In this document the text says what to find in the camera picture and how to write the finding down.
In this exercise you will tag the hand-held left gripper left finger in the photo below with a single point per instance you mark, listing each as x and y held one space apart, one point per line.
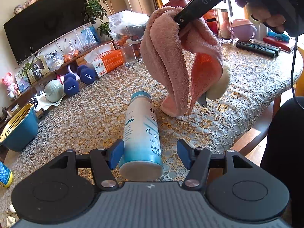
116 154

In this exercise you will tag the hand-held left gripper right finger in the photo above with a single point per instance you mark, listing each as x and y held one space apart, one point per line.
185 153

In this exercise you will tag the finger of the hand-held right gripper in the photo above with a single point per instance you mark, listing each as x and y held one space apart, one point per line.
186 15

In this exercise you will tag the white bottle with blue cap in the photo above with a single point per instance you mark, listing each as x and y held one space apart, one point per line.
140 133

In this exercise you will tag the pink towel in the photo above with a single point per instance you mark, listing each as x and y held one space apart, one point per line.
166 52

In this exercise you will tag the person's right hand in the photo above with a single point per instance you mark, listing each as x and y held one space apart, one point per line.
268 7

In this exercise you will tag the orange and green tissue box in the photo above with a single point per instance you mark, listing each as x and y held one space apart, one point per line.
210 20

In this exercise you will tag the clear glass tumbler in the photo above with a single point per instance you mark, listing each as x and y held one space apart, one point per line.
224 28

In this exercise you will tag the purple mug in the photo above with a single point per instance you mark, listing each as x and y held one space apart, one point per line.
242 30

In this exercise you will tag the white cup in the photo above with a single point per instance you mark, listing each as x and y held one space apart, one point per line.
262 32

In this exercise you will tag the black remote control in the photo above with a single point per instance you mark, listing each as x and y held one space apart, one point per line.
256 48

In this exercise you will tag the clear glass cup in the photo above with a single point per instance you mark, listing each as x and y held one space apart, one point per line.
129 55

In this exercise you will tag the clear container with oranges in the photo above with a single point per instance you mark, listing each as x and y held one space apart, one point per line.
117 40

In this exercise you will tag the blue crinkled wrapper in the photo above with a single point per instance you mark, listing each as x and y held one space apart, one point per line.
279 36

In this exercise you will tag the blue dumbbell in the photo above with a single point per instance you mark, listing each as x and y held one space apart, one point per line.
70 85
86 74

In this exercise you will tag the white cloth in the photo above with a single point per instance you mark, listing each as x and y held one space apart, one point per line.
49 105

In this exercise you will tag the red notebook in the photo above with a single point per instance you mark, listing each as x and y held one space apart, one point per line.
280 44

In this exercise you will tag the wooden television stand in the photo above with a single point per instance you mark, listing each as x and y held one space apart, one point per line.
105 44

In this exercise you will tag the grey-green round pot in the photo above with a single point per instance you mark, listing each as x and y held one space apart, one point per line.
53 89

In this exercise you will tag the tall green houseplant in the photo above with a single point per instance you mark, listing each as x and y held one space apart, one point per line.
95 10

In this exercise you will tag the orange and white tissue pack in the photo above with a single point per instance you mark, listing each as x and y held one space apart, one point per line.
106 61

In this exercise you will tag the blue packet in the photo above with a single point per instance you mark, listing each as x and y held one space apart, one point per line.
91 34

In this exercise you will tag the blue plastic basin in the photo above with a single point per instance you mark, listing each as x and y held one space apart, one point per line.
21 133

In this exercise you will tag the person's dark clothing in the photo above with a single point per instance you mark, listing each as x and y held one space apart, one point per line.
285 159

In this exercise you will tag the yellow strainer basket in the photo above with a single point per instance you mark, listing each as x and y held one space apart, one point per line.
14 122

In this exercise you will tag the bag of oranges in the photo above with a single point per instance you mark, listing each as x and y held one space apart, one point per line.
70 56

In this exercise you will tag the white plastic bag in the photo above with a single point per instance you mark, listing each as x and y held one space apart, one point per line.
78 40

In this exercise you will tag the crumpled clear plastic bag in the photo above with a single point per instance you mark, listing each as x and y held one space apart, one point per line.
54 60

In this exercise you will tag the small potted plant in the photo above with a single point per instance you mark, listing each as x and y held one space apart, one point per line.
38 73

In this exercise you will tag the yellow bottle with blue label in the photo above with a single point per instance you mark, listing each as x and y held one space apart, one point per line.
5 174

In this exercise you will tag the group of white garlic cloves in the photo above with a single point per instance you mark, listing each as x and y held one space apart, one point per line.
12 208

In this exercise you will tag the picture card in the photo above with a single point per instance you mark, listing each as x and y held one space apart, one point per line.
22 83

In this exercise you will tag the pink bear figurine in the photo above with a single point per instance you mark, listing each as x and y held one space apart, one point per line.
8 80

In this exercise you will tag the black television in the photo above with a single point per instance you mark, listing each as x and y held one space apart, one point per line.
47 23

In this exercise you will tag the grey plush toy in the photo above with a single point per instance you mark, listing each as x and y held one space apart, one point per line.
18 9

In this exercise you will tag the cream photo frame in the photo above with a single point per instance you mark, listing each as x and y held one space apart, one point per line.
42 63

